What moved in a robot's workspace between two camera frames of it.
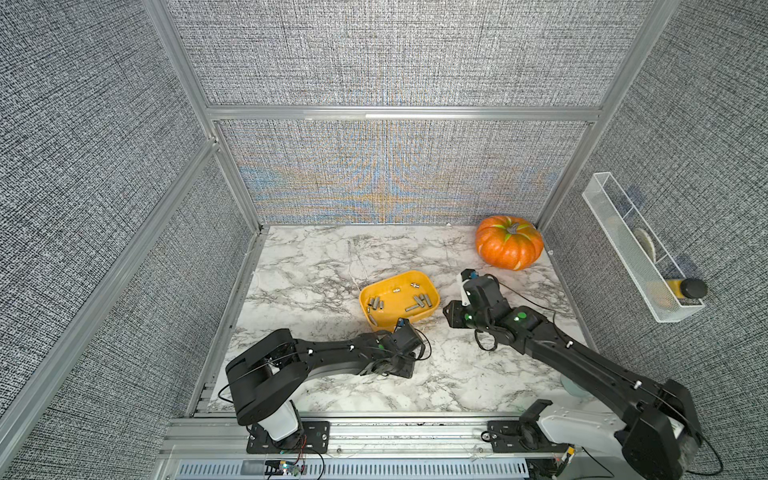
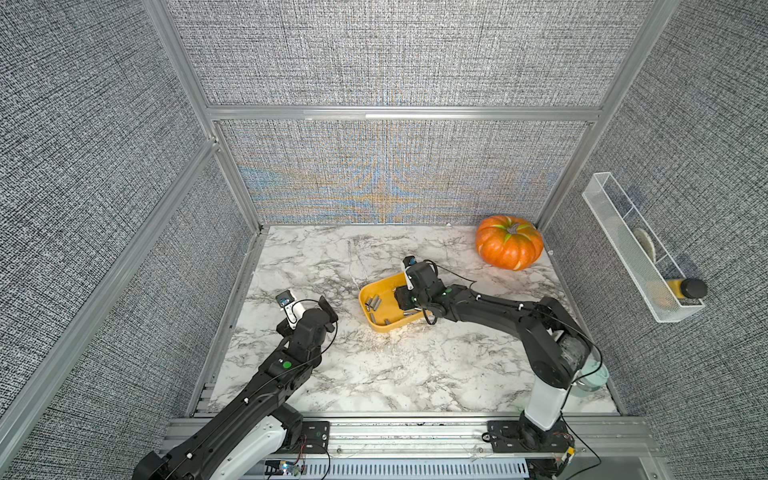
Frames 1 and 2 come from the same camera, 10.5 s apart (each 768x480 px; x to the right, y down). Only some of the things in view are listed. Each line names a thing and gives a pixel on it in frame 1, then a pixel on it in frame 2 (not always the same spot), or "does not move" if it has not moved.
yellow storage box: (410, 295) does not move
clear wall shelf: (659, 280) does not move
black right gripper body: (462, 317) -> (408, 299)
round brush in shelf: (646, 241) does not move
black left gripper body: (403, 368) -> (330, 316)
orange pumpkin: (508, 242) does not move
